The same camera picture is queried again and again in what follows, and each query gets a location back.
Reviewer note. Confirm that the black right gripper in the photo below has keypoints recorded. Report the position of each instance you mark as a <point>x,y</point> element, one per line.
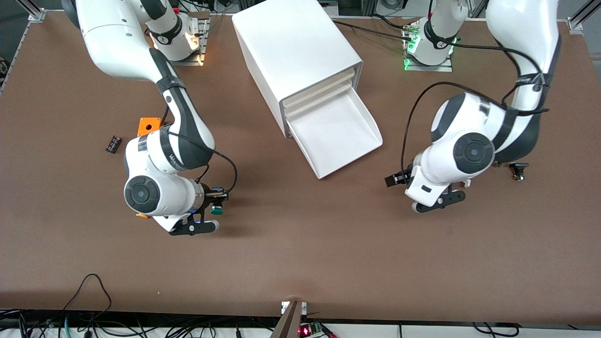
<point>212,194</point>

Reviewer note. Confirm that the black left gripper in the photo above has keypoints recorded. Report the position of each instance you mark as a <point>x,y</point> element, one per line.
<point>404,177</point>

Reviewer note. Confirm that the green push button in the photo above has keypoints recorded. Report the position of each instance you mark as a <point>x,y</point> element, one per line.
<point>217,210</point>

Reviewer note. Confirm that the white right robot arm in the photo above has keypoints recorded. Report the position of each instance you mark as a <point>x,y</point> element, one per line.
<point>117,42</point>

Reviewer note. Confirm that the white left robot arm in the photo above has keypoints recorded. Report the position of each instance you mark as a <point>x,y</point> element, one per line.
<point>521,28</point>

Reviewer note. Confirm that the orange box with hole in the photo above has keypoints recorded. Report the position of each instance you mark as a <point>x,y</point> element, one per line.
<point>148,126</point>

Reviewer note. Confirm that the small black connector block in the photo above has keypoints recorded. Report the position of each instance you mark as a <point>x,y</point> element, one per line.
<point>113,144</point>

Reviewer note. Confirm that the circuit board with red LED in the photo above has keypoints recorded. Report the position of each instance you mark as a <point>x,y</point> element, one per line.
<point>306,331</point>

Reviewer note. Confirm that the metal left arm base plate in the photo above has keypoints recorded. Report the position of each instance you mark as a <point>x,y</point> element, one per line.
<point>441,68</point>

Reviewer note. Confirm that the small black switch component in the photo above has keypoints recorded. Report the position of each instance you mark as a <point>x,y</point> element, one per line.
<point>518,166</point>

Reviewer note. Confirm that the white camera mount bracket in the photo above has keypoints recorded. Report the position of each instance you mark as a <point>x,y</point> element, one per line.
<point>284,307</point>

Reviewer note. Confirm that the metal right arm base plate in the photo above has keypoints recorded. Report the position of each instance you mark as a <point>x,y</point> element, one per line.
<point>199,58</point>

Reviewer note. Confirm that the wooden camera post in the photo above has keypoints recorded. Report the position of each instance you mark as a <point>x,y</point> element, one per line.
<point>288,324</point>

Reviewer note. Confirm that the aluminium frame strut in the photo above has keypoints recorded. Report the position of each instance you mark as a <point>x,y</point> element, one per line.
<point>582,16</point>
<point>33,10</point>

